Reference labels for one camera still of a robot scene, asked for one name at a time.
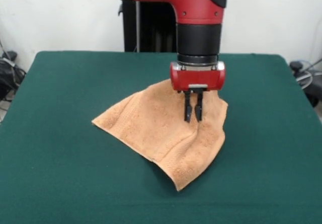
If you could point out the dark green table cloth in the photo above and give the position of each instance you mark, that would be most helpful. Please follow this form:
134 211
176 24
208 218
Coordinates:
75 183

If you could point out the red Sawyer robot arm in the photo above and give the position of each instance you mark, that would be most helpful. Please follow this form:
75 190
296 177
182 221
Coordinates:
196 7

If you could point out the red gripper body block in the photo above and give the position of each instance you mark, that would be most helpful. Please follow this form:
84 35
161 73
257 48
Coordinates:
197 79

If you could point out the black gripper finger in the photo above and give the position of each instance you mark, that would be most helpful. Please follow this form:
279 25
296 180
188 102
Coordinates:
199 112
187 112

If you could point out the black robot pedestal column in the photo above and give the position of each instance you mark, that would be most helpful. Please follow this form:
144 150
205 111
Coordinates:
151 27

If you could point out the peach terry towel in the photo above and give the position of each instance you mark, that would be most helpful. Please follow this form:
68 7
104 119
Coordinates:
156 123

